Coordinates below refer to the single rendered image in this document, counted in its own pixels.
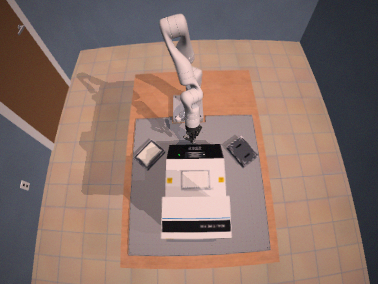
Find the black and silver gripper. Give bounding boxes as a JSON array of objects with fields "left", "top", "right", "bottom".
[{"left": 183, "top": 124, "right": 202, "bottom": 144}]

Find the black rectangular frame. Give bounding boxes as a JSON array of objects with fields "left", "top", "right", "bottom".
[{"left": 227, "top": 137, "right": 258, "bottom": 168}]

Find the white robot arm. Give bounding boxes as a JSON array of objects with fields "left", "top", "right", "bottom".
[{"left": 159, "top": 14, "right": 203, "bottom": 128}]

